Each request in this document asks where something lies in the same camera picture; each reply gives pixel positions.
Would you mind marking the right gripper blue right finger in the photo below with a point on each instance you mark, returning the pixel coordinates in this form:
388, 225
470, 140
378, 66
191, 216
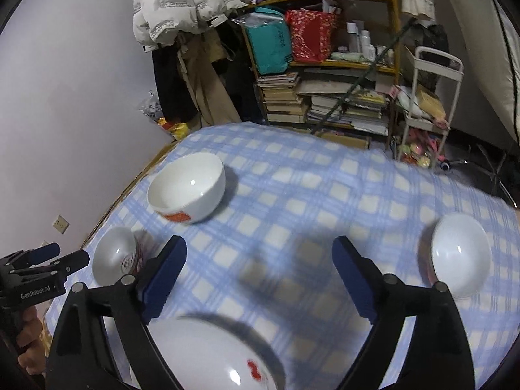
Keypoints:
356, 273

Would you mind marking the wall socket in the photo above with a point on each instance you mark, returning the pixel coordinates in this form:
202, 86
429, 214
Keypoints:
61, 224

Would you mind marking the wooden bookshelf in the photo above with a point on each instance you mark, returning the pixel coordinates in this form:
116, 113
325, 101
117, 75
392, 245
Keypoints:
323, 63

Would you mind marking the white plate red seal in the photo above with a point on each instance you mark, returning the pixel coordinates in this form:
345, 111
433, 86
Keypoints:
203, 355

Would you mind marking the large white bowl red mark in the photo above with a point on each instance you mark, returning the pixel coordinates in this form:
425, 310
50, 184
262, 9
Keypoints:
188, 189

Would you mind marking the white utility cart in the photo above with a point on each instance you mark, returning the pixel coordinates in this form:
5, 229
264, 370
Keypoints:
427, 122

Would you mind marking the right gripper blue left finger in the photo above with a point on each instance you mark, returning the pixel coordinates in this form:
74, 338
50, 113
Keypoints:
159, 276

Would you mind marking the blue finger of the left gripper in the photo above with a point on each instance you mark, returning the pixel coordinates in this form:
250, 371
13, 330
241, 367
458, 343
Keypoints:
43, 254
58, 271

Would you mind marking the small white bowl red pattern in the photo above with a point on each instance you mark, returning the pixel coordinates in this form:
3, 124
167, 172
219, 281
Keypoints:
120, 252

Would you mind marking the yellow snack bag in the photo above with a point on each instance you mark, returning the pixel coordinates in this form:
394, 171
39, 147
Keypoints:
178, 131

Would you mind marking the green pole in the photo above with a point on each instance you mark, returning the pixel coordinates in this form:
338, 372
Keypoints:
372, 68

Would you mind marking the beige hanging coat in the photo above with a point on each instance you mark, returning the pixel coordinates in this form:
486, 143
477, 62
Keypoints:
198, 52

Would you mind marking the red patterned bag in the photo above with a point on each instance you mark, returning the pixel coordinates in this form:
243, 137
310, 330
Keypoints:
311, 34

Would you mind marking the white puffer jacket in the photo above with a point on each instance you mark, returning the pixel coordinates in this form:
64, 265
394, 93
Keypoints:
156, 23

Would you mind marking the stack of books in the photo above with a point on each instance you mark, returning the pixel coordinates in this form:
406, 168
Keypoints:
280, 99

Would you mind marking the teal bag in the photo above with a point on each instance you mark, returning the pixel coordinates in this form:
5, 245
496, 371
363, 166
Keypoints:
270, 40

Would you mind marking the left hand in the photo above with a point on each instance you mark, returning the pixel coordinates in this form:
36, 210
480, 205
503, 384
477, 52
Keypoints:
33, 359

